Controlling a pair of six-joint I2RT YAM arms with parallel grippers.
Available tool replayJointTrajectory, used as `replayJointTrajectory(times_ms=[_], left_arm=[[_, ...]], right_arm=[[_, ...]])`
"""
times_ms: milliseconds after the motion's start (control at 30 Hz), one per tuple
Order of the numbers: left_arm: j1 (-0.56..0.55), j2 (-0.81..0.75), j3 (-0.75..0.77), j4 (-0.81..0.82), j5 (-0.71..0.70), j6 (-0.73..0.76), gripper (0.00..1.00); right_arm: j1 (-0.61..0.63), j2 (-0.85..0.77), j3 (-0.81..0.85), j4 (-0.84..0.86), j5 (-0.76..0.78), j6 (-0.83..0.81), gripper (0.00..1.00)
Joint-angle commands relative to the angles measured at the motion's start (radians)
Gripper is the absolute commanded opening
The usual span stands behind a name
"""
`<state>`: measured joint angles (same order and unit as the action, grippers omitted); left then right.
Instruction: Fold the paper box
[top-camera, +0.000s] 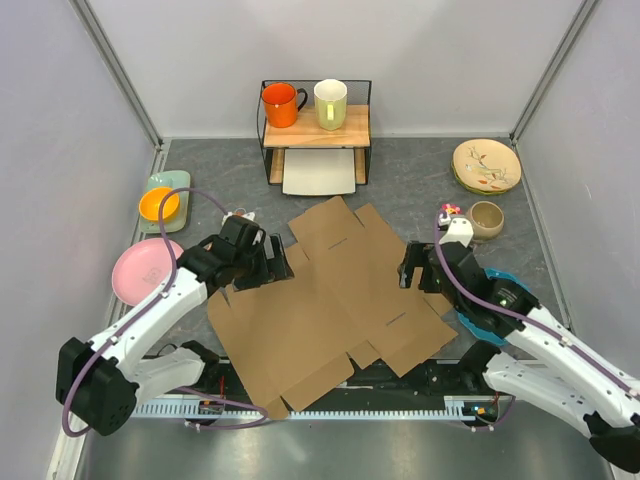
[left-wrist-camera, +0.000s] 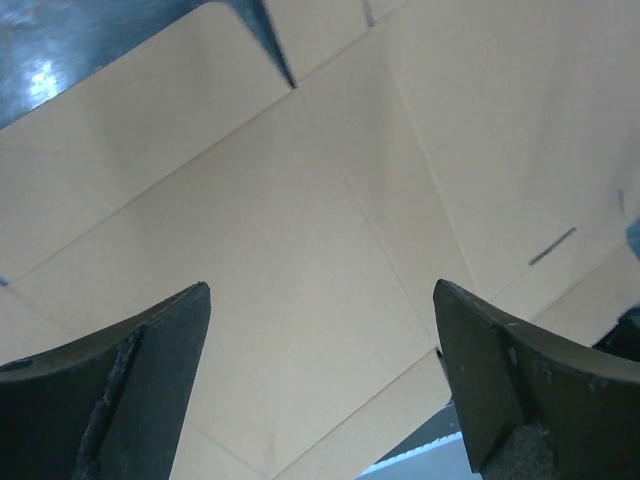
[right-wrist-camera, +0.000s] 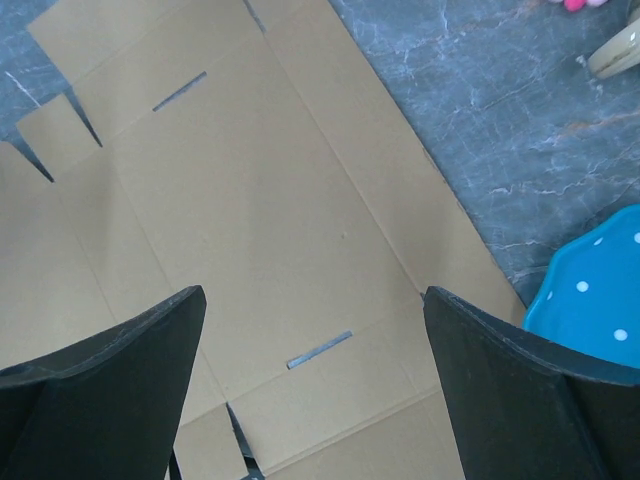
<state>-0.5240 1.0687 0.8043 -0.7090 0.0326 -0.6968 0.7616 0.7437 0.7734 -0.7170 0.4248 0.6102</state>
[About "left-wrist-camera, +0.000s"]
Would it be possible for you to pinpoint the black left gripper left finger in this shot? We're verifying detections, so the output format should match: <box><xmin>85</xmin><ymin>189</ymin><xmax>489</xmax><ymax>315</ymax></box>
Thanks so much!
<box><xmin>1</xmin><ymin>282</ymin><xmax>211</xmax><ymax>479</ymax></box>

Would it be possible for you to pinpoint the brown cardboard box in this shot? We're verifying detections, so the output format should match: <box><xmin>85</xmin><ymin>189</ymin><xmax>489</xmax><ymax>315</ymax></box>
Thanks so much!
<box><xmin>1</xmin><ymin>1</ymin><xmax>639</xmax><ymax>479</ymax></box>

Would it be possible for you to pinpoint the white cable duct rail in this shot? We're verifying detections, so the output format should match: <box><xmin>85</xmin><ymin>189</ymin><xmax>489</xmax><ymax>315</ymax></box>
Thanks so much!
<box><xmin>384</xmin><ymin>432</ymin><xmax>462</xmax><ymax>462</ymax></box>

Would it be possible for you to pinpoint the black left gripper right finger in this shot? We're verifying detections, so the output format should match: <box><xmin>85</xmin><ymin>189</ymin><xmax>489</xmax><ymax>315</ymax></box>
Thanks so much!
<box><xmin>433</xmin><ymin>279</ymin><xmax>639</xmax><ymax>479</ymax></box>

